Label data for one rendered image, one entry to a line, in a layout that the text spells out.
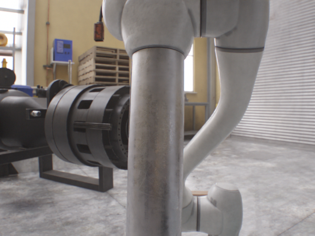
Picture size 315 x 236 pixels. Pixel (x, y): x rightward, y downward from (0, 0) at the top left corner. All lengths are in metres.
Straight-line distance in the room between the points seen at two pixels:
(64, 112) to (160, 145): 1.14
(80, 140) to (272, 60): 6.13
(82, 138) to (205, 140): 0.93
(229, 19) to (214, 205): 0.47
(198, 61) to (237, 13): 7.59
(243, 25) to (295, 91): 6.11
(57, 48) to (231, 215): 5.45
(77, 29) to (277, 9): 5.18
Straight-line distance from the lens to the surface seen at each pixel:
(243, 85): 0.51
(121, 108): 1.28
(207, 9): 0.45
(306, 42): 6.60
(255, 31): 0.48
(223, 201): 0.69
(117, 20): 0.47
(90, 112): 1.34
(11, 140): 2.25
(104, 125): 1.23
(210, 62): 8.31
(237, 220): 0.72
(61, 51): 5.81
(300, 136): 6.51
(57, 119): 1.52
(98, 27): 1.53
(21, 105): 2.09
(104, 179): 2.82
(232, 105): 0.53
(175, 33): 0.43
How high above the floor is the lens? 0.98
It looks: 3 degrees down
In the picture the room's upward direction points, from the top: straight up
